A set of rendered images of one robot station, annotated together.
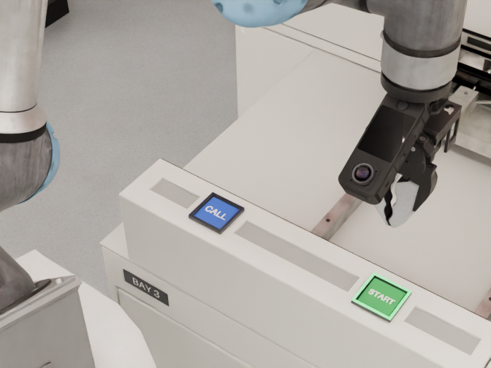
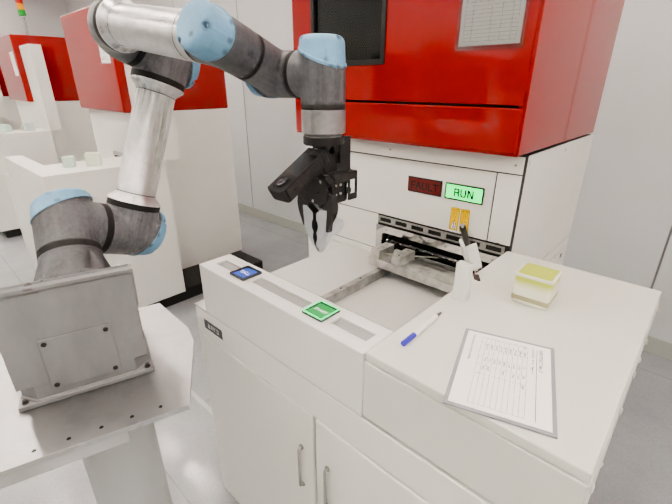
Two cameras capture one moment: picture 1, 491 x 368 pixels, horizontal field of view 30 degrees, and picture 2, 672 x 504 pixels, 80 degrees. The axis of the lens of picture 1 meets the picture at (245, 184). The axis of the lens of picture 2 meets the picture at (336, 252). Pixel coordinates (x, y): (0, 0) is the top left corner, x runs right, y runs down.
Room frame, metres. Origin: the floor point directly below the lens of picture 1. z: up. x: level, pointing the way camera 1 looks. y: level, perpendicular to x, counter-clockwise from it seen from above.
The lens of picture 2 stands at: (0.03, -0.27, 1.39)
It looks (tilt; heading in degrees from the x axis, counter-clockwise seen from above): 23 degrees down; 6
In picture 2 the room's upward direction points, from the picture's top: straight up
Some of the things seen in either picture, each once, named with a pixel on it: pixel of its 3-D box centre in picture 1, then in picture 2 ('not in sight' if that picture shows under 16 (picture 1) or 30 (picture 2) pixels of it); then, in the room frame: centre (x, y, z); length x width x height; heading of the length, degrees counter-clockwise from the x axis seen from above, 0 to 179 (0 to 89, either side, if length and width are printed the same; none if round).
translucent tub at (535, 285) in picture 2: not in sight; (536, 285); (0.82, -0.61, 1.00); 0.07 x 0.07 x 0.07; 55
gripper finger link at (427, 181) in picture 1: (414, 177); (325, 207); (0.71, -0.18, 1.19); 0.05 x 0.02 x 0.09; 53
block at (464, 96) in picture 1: (458, 106); (403, 257); (1.19, -0.36, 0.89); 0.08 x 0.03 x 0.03; 143
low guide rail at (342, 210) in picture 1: (370, 178); (351, 287); (1.08, -0.20, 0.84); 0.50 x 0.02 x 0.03; 143
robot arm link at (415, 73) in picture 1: (416, 53); (322, 123); (0.74, -0.17, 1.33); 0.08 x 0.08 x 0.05
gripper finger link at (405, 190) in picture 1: (414, 193); (332, 228); (0.73, -0.19, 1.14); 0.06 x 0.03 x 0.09; 143
